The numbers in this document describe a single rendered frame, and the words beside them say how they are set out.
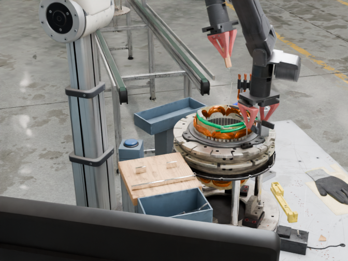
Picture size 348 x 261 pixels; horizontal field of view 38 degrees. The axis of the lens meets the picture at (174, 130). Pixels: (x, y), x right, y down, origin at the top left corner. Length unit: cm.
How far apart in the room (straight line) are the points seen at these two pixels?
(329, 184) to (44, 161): 232
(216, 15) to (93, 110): 54
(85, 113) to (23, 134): 246
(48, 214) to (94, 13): 122
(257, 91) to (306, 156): 78
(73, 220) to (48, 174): 316
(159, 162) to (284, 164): 72
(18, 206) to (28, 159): 337
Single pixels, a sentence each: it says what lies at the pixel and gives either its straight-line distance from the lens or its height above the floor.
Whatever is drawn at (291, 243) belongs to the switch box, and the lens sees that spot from 159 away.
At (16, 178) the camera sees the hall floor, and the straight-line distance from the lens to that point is 359.
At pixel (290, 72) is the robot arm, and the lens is 137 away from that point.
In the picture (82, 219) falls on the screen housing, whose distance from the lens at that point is 41.
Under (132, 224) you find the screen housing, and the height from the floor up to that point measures 156.
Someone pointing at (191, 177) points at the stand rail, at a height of 107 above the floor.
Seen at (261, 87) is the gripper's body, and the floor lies 129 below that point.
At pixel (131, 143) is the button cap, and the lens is 163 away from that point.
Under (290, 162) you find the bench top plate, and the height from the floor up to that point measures 78.
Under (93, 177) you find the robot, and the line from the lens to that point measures 184.
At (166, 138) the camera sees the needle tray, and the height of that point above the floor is 98.
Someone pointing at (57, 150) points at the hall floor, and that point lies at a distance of 386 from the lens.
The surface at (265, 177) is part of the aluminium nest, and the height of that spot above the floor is 80.
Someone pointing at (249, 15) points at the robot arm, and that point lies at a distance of 128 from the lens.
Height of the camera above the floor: 180
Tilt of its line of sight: 27 degrees down
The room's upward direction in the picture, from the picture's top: 1 degrees counter-clockwise
